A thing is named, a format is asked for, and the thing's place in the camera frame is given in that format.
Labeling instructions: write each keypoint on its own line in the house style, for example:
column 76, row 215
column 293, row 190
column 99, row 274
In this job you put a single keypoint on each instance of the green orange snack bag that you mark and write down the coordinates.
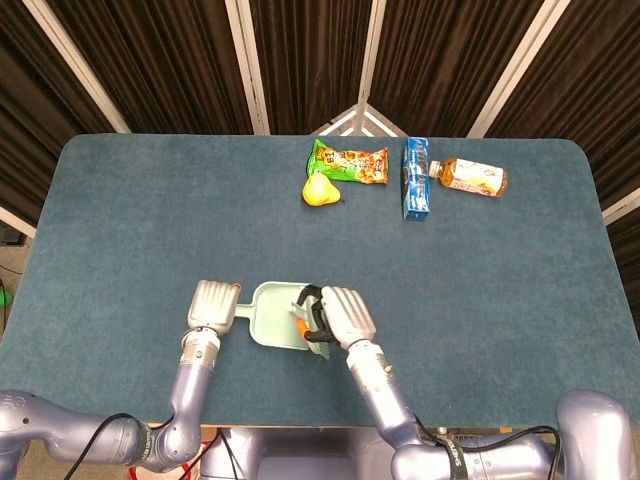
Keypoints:
column 350, row 162

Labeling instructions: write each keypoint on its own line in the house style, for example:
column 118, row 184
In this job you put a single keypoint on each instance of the white screen frame post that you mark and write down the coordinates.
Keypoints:
column 249, row 65
column 367, row 60
column 80, row 70
column 515, row 65

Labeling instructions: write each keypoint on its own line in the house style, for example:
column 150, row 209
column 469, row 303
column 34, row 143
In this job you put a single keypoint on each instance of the lavender robot torso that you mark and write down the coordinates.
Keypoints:
column 300, row 455

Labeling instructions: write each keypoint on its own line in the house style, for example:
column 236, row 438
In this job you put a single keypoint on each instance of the amber tea plastic bottle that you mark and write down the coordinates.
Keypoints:
column 472, row 177

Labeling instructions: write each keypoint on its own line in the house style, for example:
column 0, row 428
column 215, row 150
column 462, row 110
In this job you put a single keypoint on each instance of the lavender right robot arm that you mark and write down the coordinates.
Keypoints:
column 390, row 400

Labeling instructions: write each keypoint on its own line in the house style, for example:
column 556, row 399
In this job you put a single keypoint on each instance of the brown pleated curtain panel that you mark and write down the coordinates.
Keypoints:
column 30, row 100
column 440, row 65
column 165, row 65
column 600, row 85
column 310, row 60

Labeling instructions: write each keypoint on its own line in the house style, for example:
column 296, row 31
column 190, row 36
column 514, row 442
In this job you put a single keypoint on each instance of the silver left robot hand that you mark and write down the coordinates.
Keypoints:
column 212, row 305

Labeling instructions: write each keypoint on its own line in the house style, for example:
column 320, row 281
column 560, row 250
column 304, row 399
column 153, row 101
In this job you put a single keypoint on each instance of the mint green plastic dustpan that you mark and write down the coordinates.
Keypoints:
column 272, row 320

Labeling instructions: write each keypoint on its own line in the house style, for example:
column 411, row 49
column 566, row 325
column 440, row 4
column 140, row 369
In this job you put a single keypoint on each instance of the yellow pear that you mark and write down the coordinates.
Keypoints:
column 317, row 192

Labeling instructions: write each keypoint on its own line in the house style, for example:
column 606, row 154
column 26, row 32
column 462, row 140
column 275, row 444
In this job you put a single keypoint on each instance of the blue carpet table cover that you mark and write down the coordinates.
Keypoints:
column 150, row 225

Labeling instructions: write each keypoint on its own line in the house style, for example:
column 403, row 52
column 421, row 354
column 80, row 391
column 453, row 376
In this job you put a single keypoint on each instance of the blue rectangular carton box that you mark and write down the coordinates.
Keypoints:
column 416, row 180

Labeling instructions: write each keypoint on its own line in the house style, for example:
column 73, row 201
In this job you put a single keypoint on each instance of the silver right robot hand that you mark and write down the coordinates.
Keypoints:
column 350, row 315

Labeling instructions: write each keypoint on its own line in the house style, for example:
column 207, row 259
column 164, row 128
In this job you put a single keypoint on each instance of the lavender left robot arm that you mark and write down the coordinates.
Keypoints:
column 190, row 380

